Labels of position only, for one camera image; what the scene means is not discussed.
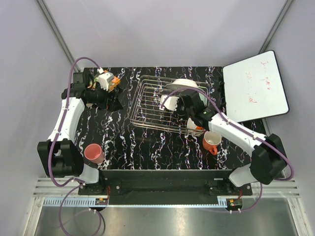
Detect white orange bowl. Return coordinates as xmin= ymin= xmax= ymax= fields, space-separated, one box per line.
xmin=187 ymin=118 xmax=203 ymax=130

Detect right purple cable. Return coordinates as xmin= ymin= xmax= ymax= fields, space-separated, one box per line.
xmin=159 ymin=88 xmax=295 ymax=213

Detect pink plastic cup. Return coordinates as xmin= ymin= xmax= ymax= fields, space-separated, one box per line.
xmin=84 ymin=144 xmax=104 ymax=164

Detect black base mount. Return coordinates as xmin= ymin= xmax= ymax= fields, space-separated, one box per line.
xmin=79 ymin=170 xmax=250 ymax=196

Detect aluminium rail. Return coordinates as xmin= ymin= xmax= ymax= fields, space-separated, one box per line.
xmin=33 ymin=178 xmax=300 ymax=208

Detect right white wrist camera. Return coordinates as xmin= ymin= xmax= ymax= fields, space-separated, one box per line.
xmin=159 ymin=95 xmax=179 ymax=111

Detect orange book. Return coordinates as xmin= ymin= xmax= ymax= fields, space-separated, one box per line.
xmin=104 ymin=70 xmax=121 ymax=92

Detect orange mug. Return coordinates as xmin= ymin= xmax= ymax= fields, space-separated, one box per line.
xmin=202 ymin=131 xmax=221 ymax=155

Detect wire dish rack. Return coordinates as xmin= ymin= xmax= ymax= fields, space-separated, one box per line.
xmin=128 ymin=75 xmax=203 ymax=136

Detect purple cable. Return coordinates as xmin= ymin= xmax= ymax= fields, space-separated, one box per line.
xmin=48 ymin=57 xmax=106 ymax=236
xmin=159 ymin=88 xmax=295 ymax=213

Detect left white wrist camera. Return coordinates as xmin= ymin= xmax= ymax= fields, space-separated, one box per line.
xmin=96 ymin=69 xmax=114 ymax=92

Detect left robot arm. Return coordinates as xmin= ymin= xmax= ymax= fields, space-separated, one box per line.
xmin=37 ymin=69 xmax=123 ymax=195

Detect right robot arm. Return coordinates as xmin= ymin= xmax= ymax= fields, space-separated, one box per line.
xmin=180 ymin=88 xmax=287 ymax=195

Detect white board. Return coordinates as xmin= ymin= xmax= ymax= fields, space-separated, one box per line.
xmin=222 ymin=50 xmax=290 ymax=122

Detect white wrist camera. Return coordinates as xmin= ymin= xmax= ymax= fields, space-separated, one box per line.
xmin=159 ymin=95 xmax=179 ymax=111
xmin=96 ymin=69 xmax=114 ymax=92

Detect white scalloped plate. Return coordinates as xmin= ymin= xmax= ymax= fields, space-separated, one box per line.
xmin=165 ymin=79 xmax=198 ymax=90

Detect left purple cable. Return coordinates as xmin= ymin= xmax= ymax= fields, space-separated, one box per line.
xmin=48 ymin=57 xmax=106 ymax=236

